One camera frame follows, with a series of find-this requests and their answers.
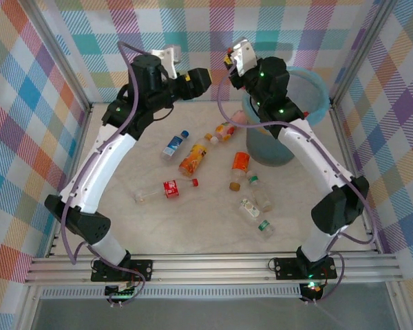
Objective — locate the clear red label cola bottle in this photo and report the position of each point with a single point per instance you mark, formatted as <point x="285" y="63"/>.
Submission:
<point x="170" y="189"/>
<point x="305" y="114"/>

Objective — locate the pink peach drink bottle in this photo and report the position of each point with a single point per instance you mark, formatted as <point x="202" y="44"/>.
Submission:
<point x="239" y="117"/>

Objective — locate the blue cap water bottle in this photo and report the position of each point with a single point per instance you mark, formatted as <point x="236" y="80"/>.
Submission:
<point x="173" y="144"/>

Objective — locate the orange label yellow cap bottle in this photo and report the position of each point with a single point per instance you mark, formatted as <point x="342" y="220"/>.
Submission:
<point x="192" y="158"/>

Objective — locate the orange label brown cap bottle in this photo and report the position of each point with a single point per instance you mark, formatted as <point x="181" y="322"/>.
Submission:
<point x="241" y="161"/>

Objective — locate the clear bottle white label green band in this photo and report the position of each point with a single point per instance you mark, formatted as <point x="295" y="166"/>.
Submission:
<point x="249" y="208"/>

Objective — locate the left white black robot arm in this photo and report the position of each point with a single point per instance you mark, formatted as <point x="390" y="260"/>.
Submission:
<point x="100" y="172"/>

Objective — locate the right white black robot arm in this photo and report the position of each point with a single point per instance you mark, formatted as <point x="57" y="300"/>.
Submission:
<point x="306" y="151"/>

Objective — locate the light blue bin liner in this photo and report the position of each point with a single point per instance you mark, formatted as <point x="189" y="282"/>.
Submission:
<point x="316" y="86"/>

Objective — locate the grey mesh waste bin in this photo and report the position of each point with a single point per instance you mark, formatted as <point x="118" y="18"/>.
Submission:
<point x="268" y="151"/>

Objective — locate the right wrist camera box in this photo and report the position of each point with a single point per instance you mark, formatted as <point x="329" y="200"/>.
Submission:
<point x="244" y="55"/>

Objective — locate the aluminium frame post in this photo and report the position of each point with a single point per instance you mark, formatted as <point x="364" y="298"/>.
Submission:
<point x="361" y="51"/>
<point x="61" y="56"/>

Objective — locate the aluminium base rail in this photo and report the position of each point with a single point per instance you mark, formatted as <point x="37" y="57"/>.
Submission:
<point x="210" y="268"/>

